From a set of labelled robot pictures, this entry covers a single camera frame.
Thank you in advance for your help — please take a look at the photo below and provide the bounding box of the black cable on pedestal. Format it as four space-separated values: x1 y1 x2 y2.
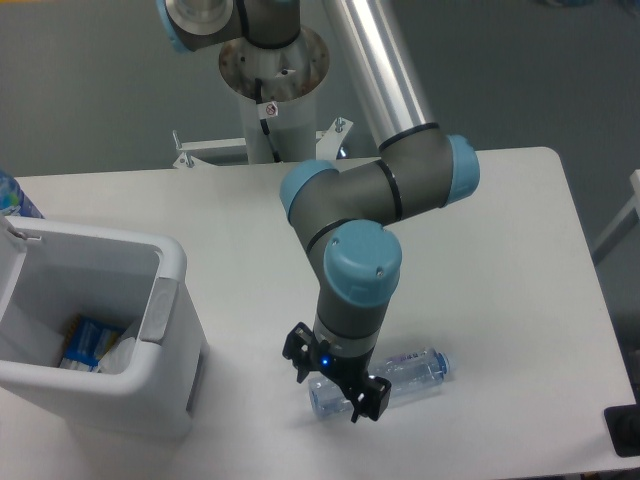
254 77 282 163

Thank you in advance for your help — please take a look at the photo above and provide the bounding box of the blue bottle at left edge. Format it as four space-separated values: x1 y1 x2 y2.
0 171 44 219

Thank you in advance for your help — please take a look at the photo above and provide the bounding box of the white paper carton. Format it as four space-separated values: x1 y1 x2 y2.
97 325 139 375

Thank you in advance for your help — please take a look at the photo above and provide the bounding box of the clear plastic water bottle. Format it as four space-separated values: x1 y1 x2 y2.
307 348 451 420

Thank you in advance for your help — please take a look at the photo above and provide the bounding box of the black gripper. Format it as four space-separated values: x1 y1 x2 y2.
282 322 392 423

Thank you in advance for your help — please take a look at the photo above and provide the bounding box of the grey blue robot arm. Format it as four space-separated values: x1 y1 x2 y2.
157 1 480 420

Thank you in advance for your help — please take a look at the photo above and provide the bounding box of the blue yellow box in bin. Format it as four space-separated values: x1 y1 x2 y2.
59 315 125 372

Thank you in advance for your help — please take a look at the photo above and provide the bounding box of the white trash can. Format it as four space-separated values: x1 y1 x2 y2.
1 217 208 437

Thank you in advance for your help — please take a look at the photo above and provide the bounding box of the white frame at right edge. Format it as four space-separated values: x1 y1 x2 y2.
591 169 639 265

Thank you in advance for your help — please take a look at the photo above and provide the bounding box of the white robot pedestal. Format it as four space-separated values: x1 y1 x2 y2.
171 25 354 170

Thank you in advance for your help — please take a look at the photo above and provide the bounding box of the black device at table corner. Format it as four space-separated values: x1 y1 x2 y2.
604 404 639 458

